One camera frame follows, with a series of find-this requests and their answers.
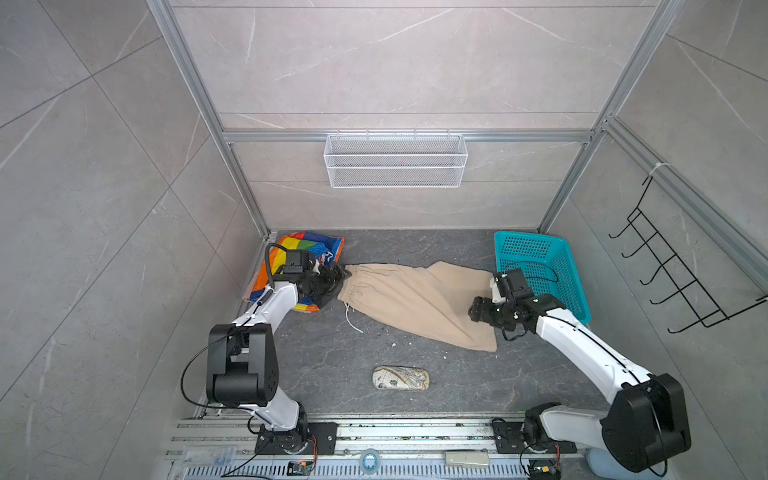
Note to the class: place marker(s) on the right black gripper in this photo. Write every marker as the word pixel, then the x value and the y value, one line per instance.
pixel 480 310

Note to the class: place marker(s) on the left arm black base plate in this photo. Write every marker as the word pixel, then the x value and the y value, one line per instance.
pixel 321 437

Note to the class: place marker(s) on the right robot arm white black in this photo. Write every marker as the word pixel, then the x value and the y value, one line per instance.
pixel 646 423

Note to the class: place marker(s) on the beige shorts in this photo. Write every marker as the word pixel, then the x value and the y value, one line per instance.
pixel 432 302

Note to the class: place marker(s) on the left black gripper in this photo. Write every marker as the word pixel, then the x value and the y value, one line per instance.
pixel 331 282

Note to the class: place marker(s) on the right small circuit board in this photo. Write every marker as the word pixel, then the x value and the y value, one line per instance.
pixel 543 470

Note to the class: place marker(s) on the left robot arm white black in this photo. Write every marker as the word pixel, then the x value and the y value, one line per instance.
pixel 242 365

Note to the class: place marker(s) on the white wire mesh shelf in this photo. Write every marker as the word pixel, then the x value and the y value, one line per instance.
pixel 359 161

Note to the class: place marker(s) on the small green circuit board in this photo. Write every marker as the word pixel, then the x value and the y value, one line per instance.
pixel 301 467

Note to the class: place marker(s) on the aluminium mounting rail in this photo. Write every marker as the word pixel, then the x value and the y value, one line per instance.
pixel 410 447

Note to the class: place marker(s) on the blue grey cushion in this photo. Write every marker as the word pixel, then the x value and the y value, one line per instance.
pixel 605 466

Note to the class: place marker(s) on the black wire hook rack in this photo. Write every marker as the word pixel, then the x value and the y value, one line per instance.
pixel 669 264

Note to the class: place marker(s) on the blue tape roll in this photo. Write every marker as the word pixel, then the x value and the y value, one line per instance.
pixel 370 462

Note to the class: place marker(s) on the teal plastic basket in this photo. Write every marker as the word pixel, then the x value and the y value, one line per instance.
pixel 548 265

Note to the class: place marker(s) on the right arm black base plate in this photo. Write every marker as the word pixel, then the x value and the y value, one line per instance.
pixel 510 438

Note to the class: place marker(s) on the white remote box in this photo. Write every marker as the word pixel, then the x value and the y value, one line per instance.
pixel 468 459

